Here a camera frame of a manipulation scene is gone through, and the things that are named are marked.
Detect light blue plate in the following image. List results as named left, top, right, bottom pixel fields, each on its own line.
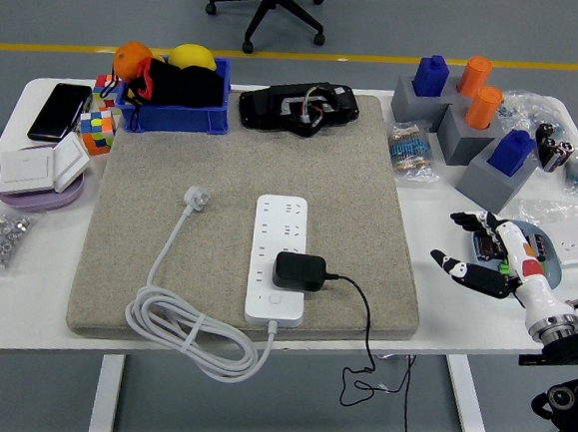
left=466, top=216, right=569, bottom=302

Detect black capacitor bundle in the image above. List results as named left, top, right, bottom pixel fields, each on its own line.
left=531, top=122, right=578, bottom=176

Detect clear bag around socket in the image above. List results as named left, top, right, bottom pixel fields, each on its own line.
left=512, top=196, right=578, bottom=272

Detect purple plate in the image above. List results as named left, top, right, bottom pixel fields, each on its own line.
left=0, top=141, right=89, bottom=216

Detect white flat wall switch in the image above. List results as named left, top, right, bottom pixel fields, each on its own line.
left=0, top=143, right=58, bottom=200

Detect grey block with blue peg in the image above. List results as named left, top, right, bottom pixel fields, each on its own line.
left=452, top=139, right=540, bottom=220

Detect black smartphone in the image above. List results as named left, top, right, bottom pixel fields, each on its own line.
left=26, top=80, right=94, bottom=146

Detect white power strip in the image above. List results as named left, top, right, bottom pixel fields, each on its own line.
left=243, top=193, right=314, bottom=329

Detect yellow lemon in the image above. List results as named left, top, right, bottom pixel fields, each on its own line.
left=167, top=41, right=220, bottom=73

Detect black drawstring pouch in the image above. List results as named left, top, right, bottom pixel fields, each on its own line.
left=123, top=54, right=228, bottom=140

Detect grey block with orange cylinder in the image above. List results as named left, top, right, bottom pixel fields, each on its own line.
left=433, top=102, right=507, bottom=171

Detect orange fruit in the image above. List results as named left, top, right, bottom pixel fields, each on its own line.
left=111, top=39, right=157, bottom=85

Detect blue plastic bin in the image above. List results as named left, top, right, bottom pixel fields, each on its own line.
left=113, top=50, right=236, bottom=140

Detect orange cylinder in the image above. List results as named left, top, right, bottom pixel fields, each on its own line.
left=455, top=53, right=495, bottom=100
left=463, top=83, right=505, bottom=133

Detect grey block with two holes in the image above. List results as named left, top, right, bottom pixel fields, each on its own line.
left=388, top=71, right=464, bottom=136

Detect grey-brown mat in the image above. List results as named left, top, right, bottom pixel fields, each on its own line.
left=63, top=72, right=438, bottom=365

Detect black plug adapter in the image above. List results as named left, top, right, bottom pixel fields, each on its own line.
left=271, top=248, right=330, bottom=294

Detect black table control panel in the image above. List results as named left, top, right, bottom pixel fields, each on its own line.
left=516, top=351, right=549, bottom=369

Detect small colourful puzzle cube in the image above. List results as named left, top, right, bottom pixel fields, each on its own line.
left=90, top=73, right=126, bottom=114

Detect black opened electronic device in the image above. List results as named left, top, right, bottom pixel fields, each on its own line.
left=236, top=75, right=363, bottom=143

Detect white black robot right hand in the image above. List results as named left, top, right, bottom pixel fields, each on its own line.
left=423, top=206, right=578, bottom=345

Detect large colourful puzzle cube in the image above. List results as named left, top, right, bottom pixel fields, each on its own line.
left=76, top=108, right=118, bottom=159

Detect white tilted wall switch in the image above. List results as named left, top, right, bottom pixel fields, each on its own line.
left=49, top=130, right=94, bottom=197

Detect blue square peg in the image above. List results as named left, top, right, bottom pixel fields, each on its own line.
left=410, top=53, right=452, bottom=101
left=485, top=126, right=538, bottom=181

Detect clear plastic bag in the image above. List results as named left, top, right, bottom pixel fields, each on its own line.
left=494, top=88, right=568, bottom=144

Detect white power strip cable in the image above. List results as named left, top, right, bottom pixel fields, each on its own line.
left=120, top=181, right=290, bottom=387

